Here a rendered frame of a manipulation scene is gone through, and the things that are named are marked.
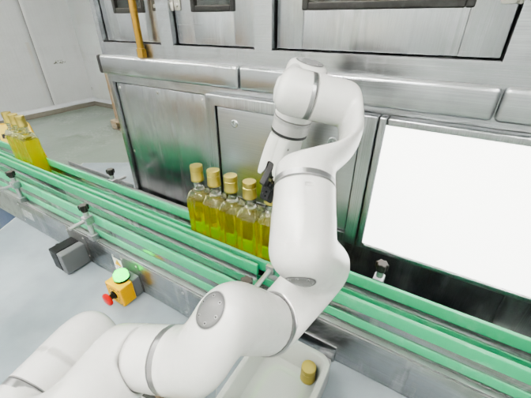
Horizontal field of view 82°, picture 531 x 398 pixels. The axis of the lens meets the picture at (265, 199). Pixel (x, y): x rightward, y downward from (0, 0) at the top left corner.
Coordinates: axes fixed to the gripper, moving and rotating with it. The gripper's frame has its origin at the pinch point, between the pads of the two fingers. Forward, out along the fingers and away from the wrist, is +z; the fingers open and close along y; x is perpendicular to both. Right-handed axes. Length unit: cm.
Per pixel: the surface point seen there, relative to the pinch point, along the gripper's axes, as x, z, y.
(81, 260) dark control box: -53, 52, 18
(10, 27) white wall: -581, 126, -212
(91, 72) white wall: -547, 196, -313
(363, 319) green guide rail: 31.4, 16.4, 4.2
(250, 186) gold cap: -4.8, 1.0, 1.8
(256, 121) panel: -14.4, -7.8, -12.5
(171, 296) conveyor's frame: -14.3, 39.0, 15.7
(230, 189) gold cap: -10.0, 4.8, 1.7
